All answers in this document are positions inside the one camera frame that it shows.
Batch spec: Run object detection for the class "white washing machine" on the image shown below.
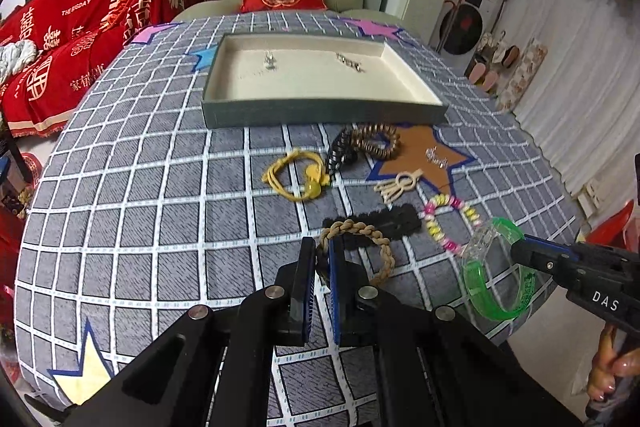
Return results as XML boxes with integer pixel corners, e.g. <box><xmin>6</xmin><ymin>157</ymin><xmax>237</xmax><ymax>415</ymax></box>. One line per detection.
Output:
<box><xmin>430</xmin><ymin>0</ymin><xmax>501</xmax><ymax>58</ymax></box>

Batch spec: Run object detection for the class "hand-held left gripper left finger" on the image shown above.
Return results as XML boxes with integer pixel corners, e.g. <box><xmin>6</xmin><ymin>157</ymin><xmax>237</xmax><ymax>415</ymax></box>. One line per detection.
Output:
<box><xmin>47</xmin><ymin>237</ymin><xmax>321</xmax><ymax>427</ymax></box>

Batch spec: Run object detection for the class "silver chain bracelet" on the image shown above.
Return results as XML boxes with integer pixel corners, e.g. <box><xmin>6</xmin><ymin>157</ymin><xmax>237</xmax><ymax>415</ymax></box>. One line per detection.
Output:
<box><xmin>335</xmin><ymin>52</ymin><xmax>366</xmax><ymax>74</ymax></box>

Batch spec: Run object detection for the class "grey white knit cloth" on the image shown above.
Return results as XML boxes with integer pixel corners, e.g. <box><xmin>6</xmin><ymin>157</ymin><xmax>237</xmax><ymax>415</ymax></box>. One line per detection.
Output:
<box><xmin>0</xmin><ymin>41</ymin><xmax>40</xmax><ymax>84</ymax></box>

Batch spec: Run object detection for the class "yellow hair tie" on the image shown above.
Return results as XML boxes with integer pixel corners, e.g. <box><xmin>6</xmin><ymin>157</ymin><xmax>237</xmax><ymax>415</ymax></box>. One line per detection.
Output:
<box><xmin>261</xmin><ymin>148</ymin><xmax>335</xmax><ymax>202</ymax></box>

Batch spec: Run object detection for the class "grey grid tablecloth with stars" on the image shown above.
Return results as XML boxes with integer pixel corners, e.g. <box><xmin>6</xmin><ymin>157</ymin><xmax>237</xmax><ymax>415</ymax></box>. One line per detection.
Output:
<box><xmin>12</xmin><ymin>14</ymin><xmax>586</xmax><ymax>427</ymax></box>

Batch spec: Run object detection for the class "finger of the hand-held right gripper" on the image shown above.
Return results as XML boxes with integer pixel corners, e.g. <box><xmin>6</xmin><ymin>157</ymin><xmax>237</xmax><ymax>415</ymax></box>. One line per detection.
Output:
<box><xmin>520</xmin><ymin>234</ymin><xmax>581</xmax><ymax>258</ymax></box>
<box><xmin>510</xmin><ymin>243</ymin><xmax>576</xmax><ymax>280</ymax></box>

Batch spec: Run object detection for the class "red plastic stool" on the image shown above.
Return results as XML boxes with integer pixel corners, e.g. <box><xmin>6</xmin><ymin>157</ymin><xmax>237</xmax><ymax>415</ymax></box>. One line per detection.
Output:
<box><xmin>585</xmin><ymin>202</ymin><xmax>640</xmax><ymax>253</ymax></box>

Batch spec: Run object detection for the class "green translucent bracelet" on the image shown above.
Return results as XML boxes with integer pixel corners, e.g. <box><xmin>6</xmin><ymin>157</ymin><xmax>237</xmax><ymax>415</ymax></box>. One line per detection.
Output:
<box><xmin>461</xmin><ymin>217</ymin><xmax>541</xmax><ymax>322</ymax></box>

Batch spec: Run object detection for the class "cream knot tassel charm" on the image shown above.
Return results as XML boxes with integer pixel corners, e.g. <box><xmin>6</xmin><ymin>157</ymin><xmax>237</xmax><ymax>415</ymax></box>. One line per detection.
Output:
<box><xmin>375</xmin><ymin>171</ymin><xmax>426</xmax><ymax>204</ymax></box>

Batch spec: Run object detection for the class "dark spiral hair tie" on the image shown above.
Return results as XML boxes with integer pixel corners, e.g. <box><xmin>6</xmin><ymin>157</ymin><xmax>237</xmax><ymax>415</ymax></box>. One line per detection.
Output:
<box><xmin>325</xmin><ymin>127</ymin><xmax>358</xmax><ymax>175</ymax></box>

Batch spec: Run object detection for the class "brown bead bracelet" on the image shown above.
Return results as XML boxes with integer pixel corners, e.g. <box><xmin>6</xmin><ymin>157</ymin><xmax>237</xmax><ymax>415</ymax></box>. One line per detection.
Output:
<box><xmin>347</xmin><ymin>122</ymin><xmax>402</xmax><ymax>164</ymax></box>

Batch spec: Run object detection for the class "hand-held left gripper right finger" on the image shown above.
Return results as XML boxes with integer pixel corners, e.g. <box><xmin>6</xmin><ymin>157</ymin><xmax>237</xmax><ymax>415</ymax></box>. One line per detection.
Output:
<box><xmin>327</xmin><ymin>237</ymin><xmax>583</xmax><ymax>427</ymax></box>

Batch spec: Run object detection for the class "tan braided bracelet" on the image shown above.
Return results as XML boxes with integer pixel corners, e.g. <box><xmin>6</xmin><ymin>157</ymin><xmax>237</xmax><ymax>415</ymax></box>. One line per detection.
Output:
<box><xmin>316</xmin><ymin>219</ymin><xmax>397</xmax><ymax>288</ymax></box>

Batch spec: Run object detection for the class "person's right hand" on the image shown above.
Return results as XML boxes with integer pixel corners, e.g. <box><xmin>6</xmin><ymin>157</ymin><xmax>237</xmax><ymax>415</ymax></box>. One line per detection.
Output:
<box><xmin>587</xmin><ymin>324</ymin><xmax>640</xmax><ymax>403</ymax></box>

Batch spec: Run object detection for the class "pink yellow spiral bracelet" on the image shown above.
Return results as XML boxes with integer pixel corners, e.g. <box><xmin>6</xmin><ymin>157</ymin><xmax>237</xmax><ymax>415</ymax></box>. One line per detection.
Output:
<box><xmin>421</xmin><ymin>193</ymin><xmax>482</xmax><ymax>256</ymax></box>

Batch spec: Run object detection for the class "grey tray with cream lining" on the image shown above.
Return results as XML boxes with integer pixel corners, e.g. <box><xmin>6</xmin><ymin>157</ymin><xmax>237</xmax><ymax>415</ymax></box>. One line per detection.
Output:
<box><xmin>201</xmin><ymin>33</ymin><xmax>449</xmax><ymax>130</ymax></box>

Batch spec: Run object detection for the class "white curtain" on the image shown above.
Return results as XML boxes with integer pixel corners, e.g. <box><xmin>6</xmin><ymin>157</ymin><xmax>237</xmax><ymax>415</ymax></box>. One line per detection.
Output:
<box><xmin>500</xmin><ymin>0</ymin><xmax>640</xmax><ymax>228</ymax></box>

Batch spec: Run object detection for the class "red printed blanket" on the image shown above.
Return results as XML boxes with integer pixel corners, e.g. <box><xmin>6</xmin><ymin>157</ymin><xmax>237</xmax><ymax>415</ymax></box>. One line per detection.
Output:
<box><xmin>0</xmin><ymin>0</ymin><xmax>208</xmax><ymax>138</ymax></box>

